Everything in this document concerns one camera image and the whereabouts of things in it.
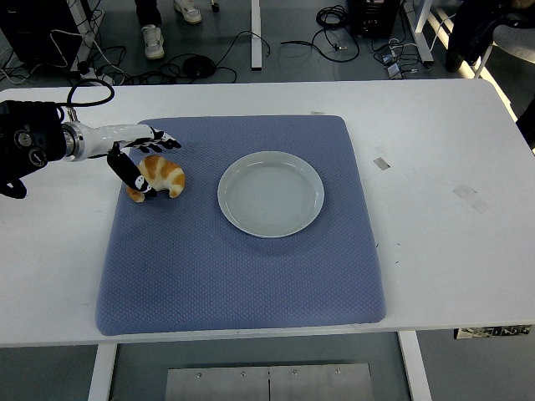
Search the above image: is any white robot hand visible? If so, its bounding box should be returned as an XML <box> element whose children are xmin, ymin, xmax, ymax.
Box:
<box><xmin>82</xmin><ymin>123</ymin><xmax>182</xmax><ymax>198</ymax></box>

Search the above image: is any orange striped croissant bread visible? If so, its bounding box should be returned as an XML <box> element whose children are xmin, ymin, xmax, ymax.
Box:
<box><xmin>125</xmin><ymin>155</ymin><xmax>186</xmax><ymax>204</ymax></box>

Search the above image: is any grey round plate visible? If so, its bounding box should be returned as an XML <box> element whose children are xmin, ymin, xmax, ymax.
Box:
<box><xmin>217</xmin><ymin>150</ymin><xmax>325</xmax><ymax>239</ymax></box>

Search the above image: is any grey metal plate with screws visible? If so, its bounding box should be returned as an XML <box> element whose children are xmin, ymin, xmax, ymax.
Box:
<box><xmin>164</xmin><ymin>363</ymin><xmax>375</xmax><ymax>401</ymax></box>

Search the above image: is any white power strip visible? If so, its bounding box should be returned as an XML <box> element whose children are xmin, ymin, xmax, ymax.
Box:
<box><xmin>78</xmin><ymin>65</ymin><xmax>113</xmax><ymax>84</ymax></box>

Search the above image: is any person's leg with white shoe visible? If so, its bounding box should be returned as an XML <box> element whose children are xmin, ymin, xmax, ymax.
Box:
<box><xmin>134</xmin><ymin>0</ymin><xmax>165</xmax><ymax>60</ymax></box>
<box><xmin>173</xmin><ymin>0</ymin><xmax>202</xmax><ymax>24</ymax></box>

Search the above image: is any black cabinet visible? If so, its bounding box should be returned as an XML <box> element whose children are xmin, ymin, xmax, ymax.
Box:
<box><xmin>0</xmin><ymin>0</ymin><xmax>91</xmax><ymax>66</ymax></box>

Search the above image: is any blue quilted mat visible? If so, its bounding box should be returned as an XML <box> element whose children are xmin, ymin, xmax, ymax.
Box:
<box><xmin>94</xmin><ymin>115</ymin><xmax>386</xmax><ymax>337</ymax></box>

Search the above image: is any white table leg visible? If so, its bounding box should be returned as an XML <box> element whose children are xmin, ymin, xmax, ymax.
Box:
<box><xmin>87</xmin><ymin>343</ymin><xmax>118</xmax><ymax>401</ymax></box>
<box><xmin>397</xmin><ymin>330</ymin><xmax>433</xmax><ymax>401</ymax></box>

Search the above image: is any black equipment box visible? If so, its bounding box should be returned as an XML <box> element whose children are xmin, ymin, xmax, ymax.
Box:
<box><xmin>349</xmin><ymin>0</ymin><xmax>396</xmax><ymax>38</ymax></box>

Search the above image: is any clear tape patch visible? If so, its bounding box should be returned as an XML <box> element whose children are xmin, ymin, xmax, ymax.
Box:
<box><xmin>451</xmin><ymin>184</ymin><xmax>490</xmax><ymax>214</ymax></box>

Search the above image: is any chair with dark jacket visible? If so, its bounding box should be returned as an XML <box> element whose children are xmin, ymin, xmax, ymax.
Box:
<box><xmin>445</xmin><ymin>0</ymin><xmax>535</xmax><ymax>79</ymax></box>

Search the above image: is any black and white label strip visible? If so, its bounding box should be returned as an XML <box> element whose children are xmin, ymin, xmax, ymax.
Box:
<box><xmin>454</xmin><ymin>324</ymin><xmax>532</xmax><ymax>340</ymax></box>

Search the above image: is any black round cable reel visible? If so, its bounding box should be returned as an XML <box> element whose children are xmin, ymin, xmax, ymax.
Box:
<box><xmin>182</xmin><ymin>55</ymin><xmax>217</xmax><ymax>79</ymax></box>

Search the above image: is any white desk post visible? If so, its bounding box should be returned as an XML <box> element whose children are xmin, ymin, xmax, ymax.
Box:
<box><xmin>249</xmin><ymin>0</ymin><xmax>263</xmax><ymax>69</ymax></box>

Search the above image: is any black coiled cable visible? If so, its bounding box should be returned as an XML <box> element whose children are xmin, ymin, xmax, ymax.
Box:
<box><xmin>279</xmin><ymin>3</ymin><xmax>361</xmax><ymax>63</ymax></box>

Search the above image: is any white desk frame leg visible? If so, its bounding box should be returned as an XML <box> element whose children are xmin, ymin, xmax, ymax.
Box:
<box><xmin>403</xmin><ymin>0</ymin><xmax>435</xmax><ymax>64</ymax></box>

